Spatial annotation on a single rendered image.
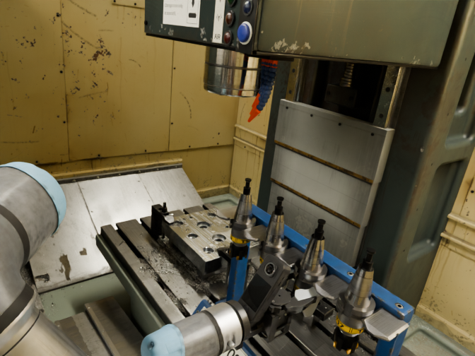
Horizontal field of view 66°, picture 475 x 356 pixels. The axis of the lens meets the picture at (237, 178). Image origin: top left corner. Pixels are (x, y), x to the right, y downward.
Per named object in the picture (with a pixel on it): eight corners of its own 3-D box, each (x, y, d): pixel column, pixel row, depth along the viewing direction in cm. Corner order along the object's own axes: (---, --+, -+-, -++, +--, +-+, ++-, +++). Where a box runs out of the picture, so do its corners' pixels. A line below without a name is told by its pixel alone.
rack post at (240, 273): (225, 316, 103) (236, 222, 92) (214, 304, 107) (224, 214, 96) (252, 304, 109) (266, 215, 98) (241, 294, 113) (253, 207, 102)
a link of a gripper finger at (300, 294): (323, 305, 75) (283, 313, 71) (329, 282, 73) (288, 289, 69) (332, 316, 72) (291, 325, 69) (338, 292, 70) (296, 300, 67)
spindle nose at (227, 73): (272, 97, 99) (278, 51, 95) (221, 97, 90) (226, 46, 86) (239, 87, 111) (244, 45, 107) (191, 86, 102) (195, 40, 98)
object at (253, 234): (251, 244, 81) (252, 241, 81) (237, 233, 85) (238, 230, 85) (275, 236, 85) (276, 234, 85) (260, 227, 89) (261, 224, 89)
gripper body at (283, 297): (266, 306, 75) (217, 330, 68) (271, 272, 72) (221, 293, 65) (292, 331, 70) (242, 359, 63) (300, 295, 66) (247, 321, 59)
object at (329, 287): (329, 304, 65) (330, 300, 65) (307, 287, 69) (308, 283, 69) (353, 291, 70) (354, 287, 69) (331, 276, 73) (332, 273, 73)
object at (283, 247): (292, 253, 81) (293, 244, 80) (270, 260, 78) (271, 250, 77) (274, 239, 86) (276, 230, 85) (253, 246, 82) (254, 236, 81)
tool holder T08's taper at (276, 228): (288, 242, 80) (292, 215, 78) (272, 247, 78) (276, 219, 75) (275, 233, 84) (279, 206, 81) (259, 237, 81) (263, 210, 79)
